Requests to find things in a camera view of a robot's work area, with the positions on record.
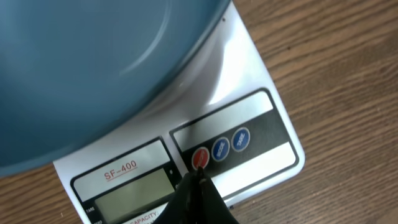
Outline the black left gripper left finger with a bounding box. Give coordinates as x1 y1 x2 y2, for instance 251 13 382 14
153 173 198 224

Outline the white digital kitchen scale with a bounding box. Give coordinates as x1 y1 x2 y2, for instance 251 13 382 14
53 3 305 223

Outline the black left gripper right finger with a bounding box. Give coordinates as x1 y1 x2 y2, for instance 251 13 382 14
197 167 239 224

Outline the teal blue bowl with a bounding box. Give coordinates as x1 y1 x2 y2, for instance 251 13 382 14
1 0 229 177

